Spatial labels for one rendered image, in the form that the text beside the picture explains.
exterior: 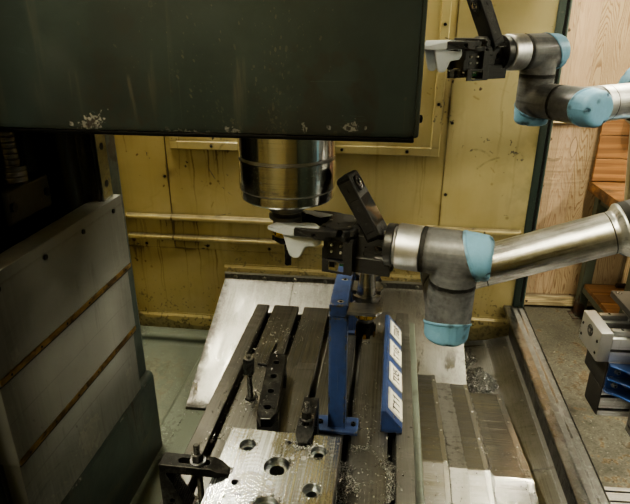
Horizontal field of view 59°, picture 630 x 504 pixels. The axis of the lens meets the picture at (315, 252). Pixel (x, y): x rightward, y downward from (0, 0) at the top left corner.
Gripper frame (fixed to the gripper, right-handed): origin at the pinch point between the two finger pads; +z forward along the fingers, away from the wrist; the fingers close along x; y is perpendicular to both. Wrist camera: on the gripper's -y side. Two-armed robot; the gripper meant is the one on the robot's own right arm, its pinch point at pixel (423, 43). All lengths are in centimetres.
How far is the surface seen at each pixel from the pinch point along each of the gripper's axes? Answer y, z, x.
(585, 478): 93, -30, -33
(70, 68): 2, 65, -12
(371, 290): 49, 13, -6
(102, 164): 24, 62, 23
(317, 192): 20.6, 32.1, -23.0
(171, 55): 0, 52, -20
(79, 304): 47, 71, 7
